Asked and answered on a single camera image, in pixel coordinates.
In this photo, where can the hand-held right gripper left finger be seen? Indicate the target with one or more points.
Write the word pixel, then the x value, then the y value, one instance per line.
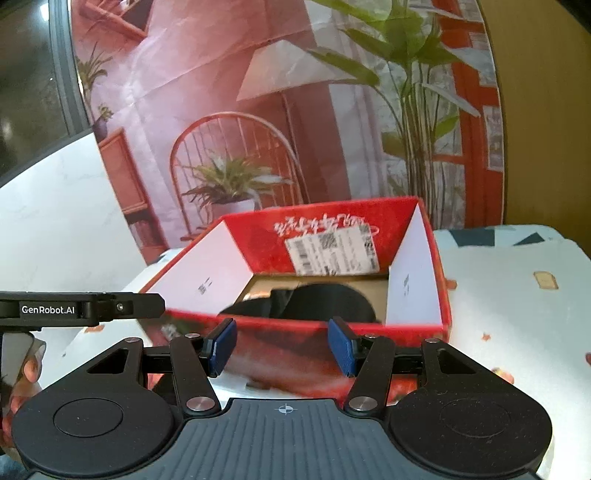
pixel 224 346

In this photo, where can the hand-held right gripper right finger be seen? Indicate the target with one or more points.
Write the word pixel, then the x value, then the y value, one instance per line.
pixel 339 346

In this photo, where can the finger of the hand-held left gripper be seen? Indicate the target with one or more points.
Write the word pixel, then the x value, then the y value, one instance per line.
pixel 136 305

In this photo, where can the black cloth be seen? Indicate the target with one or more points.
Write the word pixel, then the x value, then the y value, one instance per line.
pixel 323 302

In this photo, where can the red cardboard box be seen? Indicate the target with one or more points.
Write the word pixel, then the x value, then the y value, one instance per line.
pixel 258 244

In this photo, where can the person's left hand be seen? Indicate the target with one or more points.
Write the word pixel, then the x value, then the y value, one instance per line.
pixel 32 369

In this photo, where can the dark glass window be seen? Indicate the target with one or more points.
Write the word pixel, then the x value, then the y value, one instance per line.
pixel 27 69

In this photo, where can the yellow wooden panel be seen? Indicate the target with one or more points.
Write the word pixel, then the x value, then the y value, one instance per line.
pixel 545 138

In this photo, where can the printed room scene wall tapestry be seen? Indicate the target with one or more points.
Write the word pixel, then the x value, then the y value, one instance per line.
pixel 231 92

